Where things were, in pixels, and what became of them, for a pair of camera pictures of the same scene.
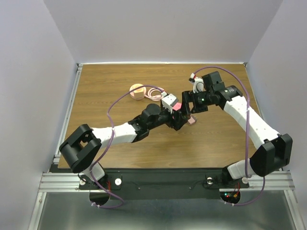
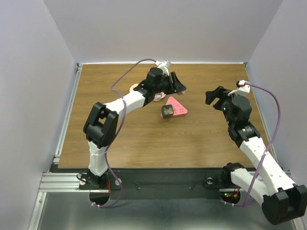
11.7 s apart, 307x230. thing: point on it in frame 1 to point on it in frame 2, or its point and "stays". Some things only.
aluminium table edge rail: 67,113 stays
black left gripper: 177,123 to 177,86
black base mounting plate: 164,184 stays
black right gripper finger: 187,97 to 211,95
